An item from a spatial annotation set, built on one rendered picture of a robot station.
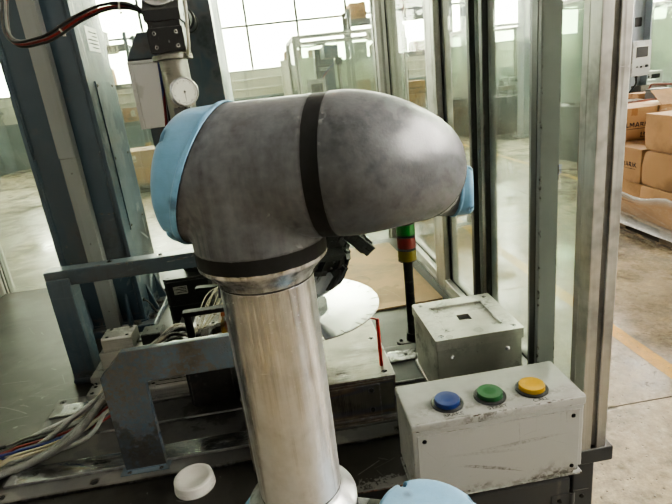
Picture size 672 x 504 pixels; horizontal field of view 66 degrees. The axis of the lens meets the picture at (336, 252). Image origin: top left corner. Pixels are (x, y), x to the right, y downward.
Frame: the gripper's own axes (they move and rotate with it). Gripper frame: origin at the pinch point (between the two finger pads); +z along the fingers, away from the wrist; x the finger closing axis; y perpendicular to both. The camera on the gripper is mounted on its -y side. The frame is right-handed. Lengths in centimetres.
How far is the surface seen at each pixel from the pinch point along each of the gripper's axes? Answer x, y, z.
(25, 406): -26, 47, 55
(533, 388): 41.3, -10.0, -16.9
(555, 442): 48, -13, -11
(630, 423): 46, -147, 55
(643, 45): -244, -595, -45
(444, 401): 35.5, 1.6, -10.8
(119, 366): 0.0, 38.2, 10.8
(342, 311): 6.1, -2.9, 0.1
